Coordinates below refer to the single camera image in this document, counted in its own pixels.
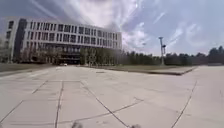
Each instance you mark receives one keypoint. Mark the pale concrete slab pavement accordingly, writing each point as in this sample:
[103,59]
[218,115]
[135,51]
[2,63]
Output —
[110,90]

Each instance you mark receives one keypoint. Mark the grass island with kerb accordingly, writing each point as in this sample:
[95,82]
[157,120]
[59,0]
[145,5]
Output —
[150,68]

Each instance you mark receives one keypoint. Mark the white car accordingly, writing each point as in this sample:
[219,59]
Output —
[65,64]

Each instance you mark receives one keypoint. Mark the tall pale mast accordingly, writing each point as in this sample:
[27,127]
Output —
[162,50]

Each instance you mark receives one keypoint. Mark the large white office building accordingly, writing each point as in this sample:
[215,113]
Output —
[66,36]

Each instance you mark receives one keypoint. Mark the robot's own part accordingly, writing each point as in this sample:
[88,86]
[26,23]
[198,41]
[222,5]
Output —
[135,126]
[76,125]

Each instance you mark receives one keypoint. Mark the row of trees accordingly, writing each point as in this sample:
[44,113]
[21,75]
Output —
[186,58]

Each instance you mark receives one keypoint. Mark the grass strip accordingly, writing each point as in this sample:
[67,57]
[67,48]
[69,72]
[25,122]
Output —
[20,67]

